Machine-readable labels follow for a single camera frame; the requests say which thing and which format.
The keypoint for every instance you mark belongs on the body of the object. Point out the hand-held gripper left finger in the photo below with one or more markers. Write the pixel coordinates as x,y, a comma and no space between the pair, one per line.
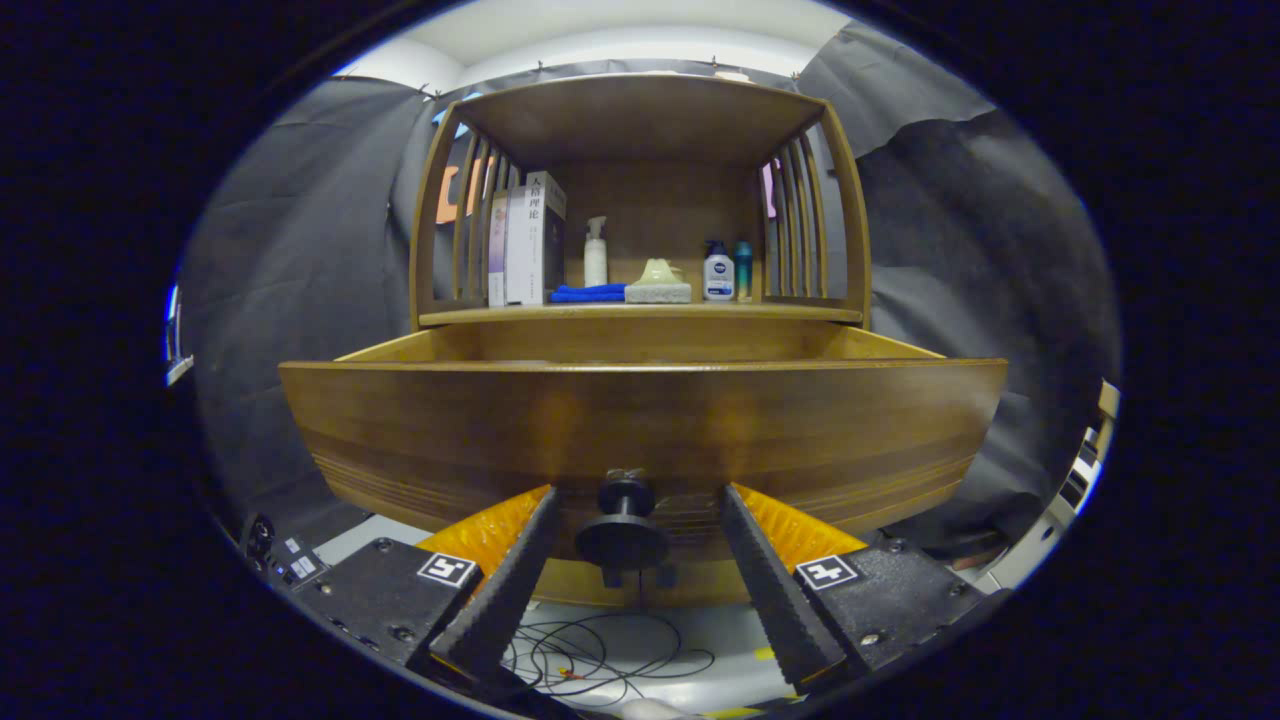
505,590

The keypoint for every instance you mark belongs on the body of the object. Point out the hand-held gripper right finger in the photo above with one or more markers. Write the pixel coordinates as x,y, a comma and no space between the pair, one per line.
775,590

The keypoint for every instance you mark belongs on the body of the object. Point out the black drawer knob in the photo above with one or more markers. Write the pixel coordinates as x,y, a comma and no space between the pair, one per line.
620,540

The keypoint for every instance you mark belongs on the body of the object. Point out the wooden drawer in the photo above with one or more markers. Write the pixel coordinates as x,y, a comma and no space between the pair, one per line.
650,420

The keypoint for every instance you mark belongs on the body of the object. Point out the wooden cabinet door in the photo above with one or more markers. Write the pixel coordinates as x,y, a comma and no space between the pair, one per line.
570,590
710,590

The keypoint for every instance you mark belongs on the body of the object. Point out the wooden countertop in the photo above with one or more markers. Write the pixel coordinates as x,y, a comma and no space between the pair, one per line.
650,311

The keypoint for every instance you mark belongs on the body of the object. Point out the black power strip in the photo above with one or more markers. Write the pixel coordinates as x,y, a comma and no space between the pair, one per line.
298,565

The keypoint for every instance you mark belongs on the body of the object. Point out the white board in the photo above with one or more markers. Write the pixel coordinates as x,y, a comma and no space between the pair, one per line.
1060,510

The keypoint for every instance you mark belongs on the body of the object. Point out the blue cloth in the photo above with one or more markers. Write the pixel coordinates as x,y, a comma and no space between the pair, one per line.
585,293

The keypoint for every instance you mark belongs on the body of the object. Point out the white lotion bottle blue cap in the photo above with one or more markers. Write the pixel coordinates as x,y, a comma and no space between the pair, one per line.
718,280

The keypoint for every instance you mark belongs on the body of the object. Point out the teal bottle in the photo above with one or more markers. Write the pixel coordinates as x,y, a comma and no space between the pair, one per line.
743,270

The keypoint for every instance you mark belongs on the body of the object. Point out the pale purple book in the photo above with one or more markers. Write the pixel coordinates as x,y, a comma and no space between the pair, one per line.
497,260

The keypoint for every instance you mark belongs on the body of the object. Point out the white pump bottle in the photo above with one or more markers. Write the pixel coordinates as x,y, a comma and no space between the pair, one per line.
596,265

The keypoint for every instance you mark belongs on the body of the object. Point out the white book dark portrait cover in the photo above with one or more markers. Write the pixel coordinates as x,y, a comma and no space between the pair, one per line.
525,250

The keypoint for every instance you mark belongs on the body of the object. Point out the white bluish device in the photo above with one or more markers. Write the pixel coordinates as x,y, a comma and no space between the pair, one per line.
178,372

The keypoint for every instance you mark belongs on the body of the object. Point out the black backdrop cloth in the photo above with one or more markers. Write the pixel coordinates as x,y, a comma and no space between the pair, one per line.
300,250

